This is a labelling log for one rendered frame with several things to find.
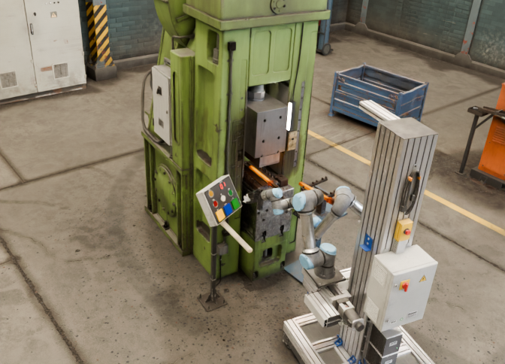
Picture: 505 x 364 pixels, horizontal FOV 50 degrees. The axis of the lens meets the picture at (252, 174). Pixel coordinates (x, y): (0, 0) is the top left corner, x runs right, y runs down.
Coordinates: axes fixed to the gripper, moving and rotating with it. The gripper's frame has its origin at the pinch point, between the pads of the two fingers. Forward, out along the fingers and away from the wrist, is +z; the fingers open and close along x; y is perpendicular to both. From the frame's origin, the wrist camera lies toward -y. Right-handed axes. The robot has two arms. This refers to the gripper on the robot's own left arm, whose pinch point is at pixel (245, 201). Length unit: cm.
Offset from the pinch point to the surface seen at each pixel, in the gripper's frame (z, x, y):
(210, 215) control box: 12.6, 27.1, 3.6
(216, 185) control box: 10.3, 11.5, 21.2
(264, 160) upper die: -1.8, -39.9, 18.5
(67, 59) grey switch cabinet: 453, -246, 203
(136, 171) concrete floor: 253, -118, 24
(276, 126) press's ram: -20, -48, 41
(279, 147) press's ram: -11, -52, 23
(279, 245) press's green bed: 35, -59, -68
